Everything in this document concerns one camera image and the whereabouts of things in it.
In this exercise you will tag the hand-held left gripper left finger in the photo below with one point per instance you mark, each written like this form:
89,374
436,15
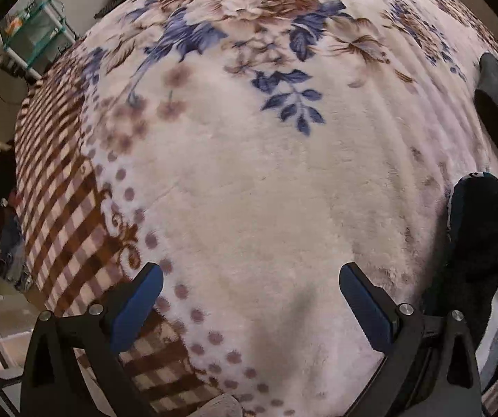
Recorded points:
138,308

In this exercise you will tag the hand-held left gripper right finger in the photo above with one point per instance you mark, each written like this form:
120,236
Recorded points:
364,308

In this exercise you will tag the navy white striped garment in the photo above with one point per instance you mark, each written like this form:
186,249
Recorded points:
479,234

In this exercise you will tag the dark clothes pile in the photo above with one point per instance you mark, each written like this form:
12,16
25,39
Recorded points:
3,208

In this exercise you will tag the white knitted cloth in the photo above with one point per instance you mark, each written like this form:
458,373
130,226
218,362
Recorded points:
221,407

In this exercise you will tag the floral plush blanket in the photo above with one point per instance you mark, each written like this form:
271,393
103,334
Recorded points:
253,182

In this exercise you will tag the teal shelf rack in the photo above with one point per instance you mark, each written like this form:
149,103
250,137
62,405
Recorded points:
36,34

